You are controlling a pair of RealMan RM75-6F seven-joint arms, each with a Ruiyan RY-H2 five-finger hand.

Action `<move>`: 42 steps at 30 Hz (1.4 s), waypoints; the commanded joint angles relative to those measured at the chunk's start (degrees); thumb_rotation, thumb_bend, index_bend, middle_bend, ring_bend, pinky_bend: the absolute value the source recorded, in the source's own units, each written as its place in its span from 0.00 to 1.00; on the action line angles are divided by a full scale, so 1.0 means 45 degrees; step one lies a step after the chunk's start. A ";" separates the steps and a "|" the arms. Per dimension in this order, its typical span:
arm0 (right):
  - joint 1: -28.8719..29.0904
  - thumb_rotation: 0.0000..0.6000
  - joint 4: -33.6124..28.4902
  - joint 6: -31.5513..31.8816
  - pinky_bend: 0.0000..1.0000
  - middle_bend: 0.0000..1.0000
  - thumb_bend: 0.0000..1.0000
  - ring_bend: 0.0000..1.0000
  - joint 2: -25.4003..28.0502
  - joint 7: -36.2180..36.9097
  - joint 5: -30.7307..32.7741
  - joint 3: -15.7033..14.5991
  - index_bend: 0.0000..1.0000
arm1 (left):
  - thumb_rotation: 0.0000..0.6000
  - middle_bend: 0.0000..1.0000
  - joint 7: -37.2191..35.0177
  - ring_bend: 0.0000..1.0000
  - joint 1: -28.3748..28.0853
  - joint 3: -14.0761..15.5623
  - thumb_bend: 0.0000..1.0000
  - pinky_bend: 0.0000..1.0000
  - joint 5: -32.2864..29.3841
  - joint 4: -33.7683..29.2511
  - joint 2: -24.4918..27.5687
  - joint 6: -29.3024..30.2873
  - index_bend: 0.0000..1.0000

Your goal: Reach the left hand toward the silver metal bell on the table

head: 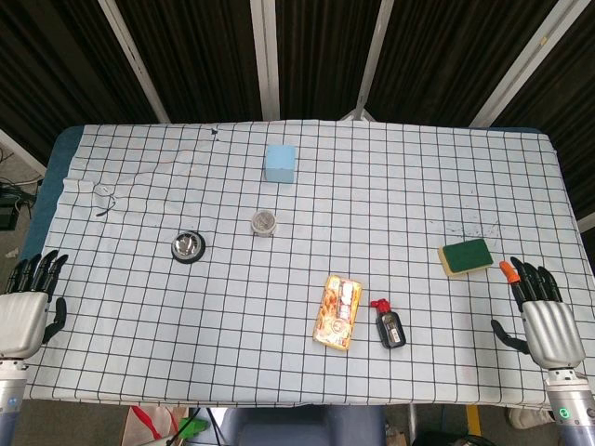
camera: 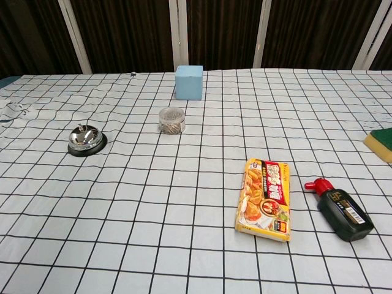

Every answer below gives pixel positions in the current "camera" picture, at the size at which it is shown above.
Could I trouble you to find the silver desk bell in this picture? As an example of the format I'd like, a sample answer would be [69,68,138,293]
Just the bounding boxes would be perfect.
[67,123,108,158]

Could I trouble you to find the clear jar of paper clips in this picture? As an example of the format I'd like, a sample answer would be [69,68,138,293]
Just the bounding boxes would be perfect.
[158,107,187,134]

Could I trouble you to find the light blue foam cube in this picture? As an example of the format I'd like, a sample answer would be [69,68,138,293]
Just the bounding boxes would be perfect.
[175,64,205,101]

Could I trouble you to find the white black grid tablecloth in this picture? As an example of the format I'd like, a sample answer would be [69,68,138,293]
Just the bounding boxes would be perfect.
[0,67,392,294]

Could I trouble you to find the yellow curry roux box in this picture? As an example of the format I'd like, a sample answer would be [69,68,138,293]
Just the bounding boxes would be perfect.
[235,157,292,244]

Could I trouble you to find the dark brown curtain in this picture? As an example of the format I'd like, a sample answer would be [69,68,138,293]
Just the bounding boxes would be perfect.
[0,0,392,80]

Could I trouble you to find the black ink bottle red cap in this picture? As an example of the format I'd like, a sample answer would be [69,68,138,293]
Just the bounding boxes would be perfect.
[304,178,375,243]

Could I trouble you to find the yellow green scouring sponge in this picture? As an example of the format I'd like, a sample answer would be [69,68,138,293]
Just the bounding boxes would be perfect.
[363,127,392,164]

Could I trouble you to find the white frame post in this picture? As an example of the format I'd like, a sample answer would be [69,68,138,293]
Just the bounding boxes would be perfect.
[168,0,189,69]
[352,0,391,70]
[58,0,93,75]
[252,0,274,70]

